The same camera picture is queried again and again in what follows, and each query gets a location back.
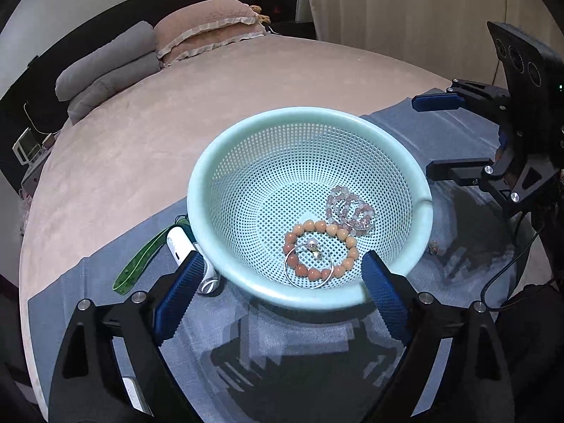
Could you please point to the brown teddy bear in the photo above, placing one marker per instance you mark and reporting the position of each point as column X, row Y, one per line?
column 262, row 18

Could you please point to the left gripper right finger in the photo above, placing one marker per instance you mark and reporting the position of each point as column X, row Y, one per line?
column 475, row 385

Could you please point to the black headboard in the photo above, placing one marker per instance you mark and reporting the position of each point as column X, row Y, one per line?
column 29, row 100

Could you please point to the blue cloth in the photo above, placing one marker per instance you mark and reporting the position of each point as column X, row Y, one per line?
column 241, row 360

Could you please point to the nightstand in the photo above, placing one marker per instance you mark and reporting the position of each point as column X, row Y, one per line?
column 31, row 178

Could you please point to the beige bedspread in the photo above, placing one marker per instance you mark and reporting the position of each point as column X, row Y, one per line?
column 133, row 155

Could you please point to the silver hoop earring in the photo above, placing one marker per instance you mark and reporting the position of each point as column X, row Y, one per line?
column 297, row 274

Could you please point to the white butterfly phone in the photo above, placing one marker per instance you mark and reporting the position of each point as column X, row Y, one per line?
column 135, row 395

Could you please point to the pink ruffled pillow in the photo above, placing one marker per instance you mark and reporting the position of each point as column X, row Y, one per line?
column 205, row 26

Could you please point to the black camera box right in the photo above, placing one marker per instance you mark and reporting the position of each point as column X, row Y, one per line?
column 534, row 77

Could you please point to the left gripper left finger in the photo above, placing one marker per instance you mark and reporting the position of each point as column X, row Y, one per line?
column 87, row 383

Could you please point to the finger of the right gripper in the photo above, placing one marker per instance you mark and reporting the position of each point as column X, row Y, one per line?
column 464, row 172
column 479, row 98

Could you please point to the grey folded blanket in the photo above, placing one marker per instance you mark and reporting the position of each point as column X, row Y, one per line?
column 107, row 71

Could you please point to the mint green plastic basket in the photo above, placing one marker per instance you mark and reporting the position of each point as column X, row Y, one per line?
column 270, row 172

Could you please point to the beige curtain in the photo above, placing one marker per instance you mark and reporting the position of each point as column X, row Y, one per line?
column 445, row 37

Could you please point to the small crystal stud earring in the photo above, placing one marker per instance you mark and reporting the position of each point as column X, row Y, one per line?
column 433, row 248

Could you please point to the white pearl earring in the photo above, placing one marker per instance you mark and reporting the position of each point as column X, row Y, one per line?
column 312, row 246

